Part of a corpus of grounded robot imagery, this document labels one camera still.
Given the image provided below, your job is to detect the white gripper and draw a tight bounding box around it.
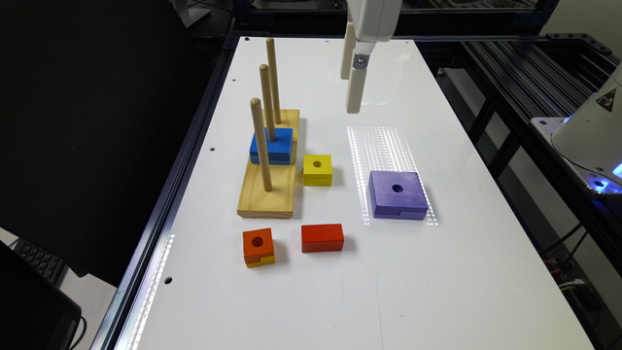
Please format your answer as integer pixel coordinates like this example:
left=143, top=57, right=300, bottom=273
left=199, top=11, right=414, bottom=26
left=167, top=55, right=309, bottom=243
left=340, top=0, right=402, bottom=114

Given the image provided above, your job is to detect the yellow block with hole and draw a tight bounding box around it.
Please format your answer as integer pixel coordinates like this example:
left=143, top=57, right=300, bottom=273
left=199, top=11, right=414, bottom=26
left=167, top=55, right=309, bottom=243
left=303, top=155, right=332, bottom=186

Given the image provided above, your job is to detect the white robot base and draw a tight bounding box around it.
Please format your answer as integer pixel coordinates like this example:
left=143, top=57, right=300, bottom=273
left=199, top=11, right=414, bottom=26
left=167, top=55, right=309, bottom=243
left=531, top=68, right=621, bottom=197

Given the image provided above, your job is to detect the blue block on peg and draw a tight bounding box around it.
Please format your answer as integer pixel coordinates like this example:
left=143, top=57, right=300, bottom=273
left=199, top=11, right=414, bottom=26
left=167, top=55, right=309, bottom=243
left=249, top=128, right=294, bottom=165

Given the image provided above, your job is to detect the purple square block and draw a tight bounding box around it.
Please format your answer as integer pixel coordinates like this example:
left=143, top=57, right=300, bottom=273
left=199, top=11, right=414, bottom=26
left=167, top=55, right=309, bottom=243
left=368, top=171, right=429, bottom=221

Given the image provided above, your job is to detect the red rectangular block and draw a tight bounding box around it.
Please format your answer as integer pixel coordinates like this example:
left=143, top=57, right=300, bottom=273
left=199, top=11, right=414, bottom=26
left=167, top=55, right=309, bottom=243
left=301, top=224, right=344, bottom=253

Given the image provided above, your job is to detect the orange and yellow block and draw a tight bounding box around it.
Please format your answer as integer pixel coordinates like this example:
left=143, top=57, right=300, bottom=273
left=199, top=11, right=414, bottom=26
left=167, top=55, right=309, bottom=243
left=243, top=228, right=276, bottom=267

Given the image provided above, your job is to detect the rear wooden peg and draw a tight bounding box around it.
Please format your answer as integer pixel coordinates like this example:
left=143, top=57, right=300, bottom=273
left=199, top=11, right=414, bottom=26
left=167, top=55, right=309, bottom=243
left=266, top=37, right=282, bottom=124

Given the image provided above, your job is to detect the wooden peg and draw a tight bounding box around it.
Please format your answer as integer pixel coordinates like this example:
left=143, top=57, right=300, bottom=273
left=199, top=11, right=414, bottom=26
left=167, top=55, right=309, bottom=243
left=259, top=64, right=276, bottom=142
left=266, top=37, right=282, bottom=124
left=250, top=97, right=272, bottom=192

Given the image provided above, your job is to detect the middle wooden peg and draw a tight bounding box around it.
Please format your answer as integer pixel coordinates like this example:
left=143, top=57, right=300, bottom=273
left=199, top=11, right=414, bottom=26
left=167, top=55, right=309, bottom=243
left=259, top=64, right=276, bottom=142

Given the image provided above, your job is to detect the front wooden peg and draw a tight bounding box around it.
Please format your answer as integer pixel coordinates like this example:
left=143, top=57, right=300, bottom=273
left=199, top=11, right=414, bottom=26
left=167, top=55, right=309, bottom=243
left=250, top=97, right=272, bottom=192

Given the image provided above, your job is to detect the wooden peg base board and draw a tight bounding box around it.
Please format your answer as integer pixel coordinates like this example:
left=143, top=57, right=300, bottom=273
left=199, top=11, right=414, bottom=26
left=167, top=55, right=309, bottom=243
left=236, top=108, right=301, bottom=220

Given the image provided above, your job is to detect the black keyboard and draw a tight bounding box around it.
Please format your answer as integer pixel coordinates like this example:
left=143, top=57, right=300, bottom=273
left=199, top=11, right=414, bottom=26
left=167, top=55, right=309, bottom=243
left=13, top=238, right=67, bottom=287

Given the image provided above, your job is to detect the black monitor corner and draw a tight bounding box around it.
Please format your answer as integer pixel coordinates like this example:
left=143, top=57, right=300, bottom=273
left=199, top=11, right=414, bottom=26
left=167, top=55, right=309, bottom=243
left=1, top=245, right=82, bottom=350

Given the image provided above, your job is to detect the black aluminium frame rack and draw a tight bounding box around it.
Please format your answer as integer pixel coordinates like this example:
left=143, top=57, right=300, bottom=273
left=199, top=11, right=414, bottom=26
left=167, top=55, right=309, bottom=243
left=424, top=39, right=621, bottom=271

